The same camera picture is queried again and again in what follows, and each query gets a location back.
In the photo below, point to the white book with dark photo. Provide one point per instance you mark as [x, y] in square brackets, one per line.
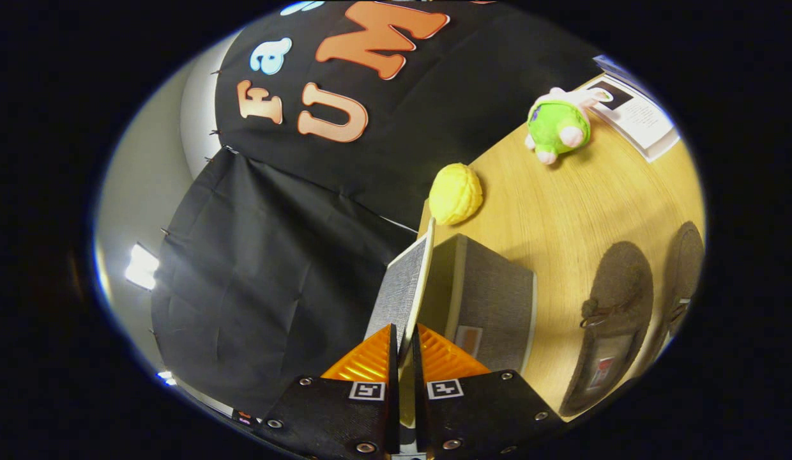
[645, 121]

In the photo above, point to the green and pink plush toy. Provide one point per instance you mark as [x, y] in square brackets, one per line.
[555, 124]

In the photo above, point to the yellow knitted ball toy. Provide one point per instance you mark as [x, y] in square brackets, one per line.
[455, 193]

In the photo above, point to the grey fabric box lid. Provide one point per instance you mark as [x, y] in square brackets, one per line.
[399, 287]

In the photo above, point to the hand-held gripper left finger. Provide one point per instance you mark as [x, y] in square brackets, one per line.
[393, 364]

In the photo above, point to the grey fabric storage box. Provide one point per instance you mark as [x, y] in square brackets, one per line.
[498, 300]

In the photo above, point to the brown fuzzy shoe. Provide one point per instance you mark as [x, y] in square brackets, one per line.
[616, 294]
[686, 268]

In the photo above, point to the ceiling light panel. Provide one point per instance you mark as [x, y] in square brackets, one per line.
[142, 266]

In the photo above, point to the black backdrop cloth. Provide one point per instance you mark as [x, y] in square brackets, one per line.
[447, 96]
[262, 281]

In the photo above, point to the blue book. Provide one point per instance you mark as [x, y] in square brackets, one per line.
[605, 64]

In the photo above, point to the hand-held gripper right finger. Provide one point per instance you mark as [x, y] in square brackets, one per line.
[418, 364]

